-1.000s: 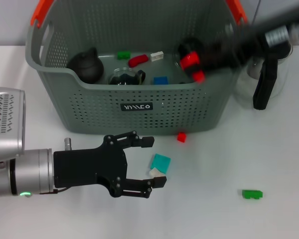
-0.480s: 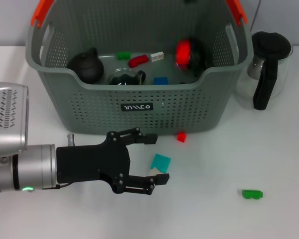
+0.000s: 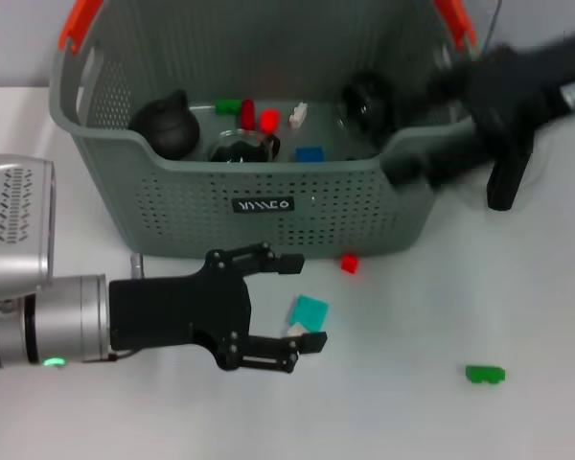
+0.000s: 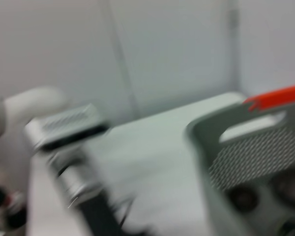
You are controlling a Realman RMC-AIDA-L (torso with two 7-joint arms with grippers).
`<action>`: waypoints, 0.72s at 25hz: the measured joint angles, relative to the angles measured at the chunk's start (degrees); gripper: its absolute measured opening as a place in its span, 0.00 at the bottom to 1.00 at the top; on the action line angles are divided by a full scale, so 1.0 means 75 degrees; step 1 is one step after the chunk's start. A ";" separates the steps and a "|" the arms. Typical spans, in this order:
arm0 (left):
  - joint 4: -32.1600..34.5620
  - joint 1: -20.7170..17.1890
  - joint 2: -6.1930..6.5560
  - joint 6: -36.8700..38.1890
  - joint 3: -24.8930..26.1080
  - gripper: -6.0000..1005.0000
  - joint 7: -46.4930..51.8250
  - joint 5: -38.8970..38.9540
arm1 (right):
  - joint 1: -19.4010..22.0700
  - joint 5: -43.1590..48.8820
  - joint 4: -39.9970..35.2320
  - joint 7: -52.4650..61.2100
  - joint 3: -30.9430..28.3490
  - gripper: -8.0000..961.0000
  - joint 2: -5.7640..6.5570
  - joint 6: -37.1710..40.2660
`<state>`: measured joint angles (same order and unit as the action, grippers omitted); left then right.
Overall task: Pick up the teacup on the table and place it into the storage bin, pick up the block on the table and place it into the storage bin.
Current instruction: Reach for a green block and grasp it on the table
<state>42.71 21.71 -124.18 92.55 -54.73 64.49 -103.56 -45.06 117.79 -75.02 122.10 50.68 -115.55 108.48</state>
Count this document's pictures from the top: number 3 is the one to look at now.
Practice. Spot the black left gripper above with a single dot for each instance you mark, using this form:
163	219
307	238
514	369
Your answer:
182	311

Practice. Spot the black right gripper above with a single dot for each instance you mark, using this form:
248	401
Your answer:
517	91

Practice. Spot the glass teacup with black sleeve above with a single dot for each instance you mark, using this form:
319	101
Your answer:
364	108
235	151

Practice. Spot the blue toy brick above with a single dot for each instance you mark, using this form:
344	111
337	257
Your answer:
309	155

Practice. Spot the white long toy brick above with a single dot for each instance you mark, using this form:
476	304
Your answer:
298	115

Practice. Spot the red sloped toy brick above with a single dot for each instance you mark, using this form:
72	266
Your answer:
268	121

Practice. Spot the dark red curved toy brick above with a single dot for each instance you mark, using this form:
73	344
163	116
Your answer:
247	115

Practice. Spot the small green toy brick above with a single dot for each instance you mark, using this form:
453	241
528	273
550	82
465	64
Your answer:
228	106

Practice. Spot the green car shaped toy brick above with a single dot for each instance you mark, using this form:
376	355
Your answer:
485	374

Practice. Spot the grey perforated plastic storage bin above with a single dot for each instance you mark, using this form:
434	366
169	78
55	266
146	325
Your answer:
316	211

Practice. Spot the white square toy brick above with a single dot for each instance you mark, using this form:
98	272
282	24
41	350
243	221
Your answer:
294	329

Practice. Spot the teal square toy brick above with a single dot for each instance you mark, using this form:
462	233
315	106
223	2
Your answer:
309	311

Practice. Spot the black clay teapot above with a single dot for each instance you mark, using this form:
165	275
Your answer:
167	129

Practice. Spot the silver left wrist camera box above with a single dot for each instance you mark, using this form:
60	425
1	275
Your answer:
14	225

